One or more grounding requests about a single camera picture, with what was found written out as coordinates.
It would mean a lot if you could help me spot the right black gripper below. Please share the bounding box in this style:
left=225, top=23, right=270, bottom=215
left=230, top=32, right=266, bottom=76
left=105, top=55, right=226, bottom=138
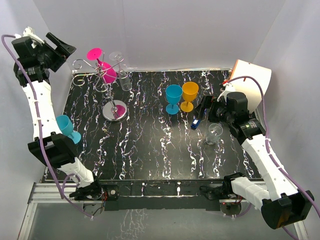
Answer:
left=192, top=95, right=234, bottom=125

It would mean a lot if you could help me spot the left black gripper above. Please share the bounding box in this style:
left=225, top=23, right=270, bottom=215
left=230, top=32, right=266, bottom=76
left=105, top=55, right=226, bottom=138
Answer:
left=38, top=33, right=77, bottom=71

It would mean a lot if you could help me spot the yellow wine glass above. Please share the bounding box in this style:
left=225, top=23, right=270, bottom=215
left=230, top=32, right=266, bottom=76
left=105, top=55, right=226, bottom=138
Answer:
left=180, top=81, right=199, bottom=113

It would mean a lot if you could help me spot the blue wine glass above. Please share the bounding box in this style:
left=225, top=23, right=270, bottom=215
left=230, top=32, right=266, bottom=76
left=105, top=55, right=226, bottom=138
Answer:
left=165, top=84, right=183, bottom=115

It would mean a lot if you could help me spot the pink wine glass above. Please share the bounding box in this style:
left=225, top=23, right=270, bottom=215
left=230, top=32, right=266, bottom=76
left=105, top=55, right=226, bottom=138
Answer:
left=86, top=47, right=117, bottom=84

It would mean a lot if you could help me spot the teal wine glass front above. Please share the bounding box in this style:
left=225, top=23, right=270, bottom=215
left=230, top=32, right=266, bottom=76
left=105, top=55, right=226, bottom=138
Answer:
left=56, top=115, right=82, bottom=144

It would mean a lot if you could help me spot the clear wine glass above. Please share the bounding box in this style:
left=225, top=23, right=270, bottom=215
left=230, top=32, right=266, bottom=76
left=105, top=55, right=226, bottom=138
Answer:
left=109, top=51, right=132, bottom=91

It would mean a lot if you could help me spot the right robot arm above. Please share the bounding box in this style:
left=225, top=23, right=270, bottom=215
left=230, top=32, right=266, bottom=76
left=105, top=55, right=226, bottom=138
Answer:
left=194, top=91, right=314, bottom=229

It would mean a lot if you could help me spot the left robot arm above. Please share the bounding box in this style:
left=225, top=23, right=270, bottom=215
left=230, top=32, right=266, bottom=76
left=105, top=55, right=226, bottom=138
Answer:
left=11, top=28, right=104, bottom=200

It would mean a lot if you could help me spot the chrome wine glass rack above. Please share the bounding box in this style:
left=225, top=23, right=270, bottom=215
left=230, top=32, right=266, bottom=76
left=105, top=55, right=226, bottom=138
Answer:
left=71, top=52, right=128, bottom=122

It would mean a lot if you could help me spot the blue stapler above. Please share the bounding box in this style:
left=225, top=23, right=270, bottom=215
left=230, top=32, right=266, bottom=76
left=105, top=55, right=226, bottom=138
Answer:
left=190, top=110, right=206, bottom=130

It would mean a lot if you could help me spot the white cylindrical container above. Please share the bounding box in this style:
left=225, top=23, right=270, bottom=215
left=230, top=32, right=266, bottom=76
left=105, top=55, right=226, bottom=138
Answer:
left=230, top=59, right=272, bottom=113

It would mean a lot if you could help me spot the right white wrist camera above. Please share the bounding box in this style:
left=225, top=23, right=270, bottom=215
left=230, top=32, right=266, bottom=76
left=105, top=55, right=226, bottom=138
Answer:
left=217, top=80, right=236, bottom=102

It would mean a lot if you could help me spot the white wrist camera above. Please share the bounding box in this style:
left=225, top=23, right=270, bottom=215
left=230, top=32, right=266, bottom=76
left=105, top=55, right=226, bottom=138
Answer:
left=14, top=26, right=45, bottom=48
left=217, top=80, right=236, bottom=102

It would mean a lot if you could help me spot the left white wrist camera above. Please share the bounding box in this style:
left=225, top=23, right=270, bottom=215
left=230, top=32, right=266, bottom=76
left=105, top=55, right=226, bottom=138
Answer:
left=14, top=26, right=45, bottom=48

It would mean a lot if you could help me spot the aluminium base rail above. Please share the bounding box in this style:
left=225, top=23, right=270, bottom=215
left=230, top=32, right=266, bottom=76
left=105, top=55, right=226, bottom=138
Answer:
left=18, top=149, right=310, bottom=240

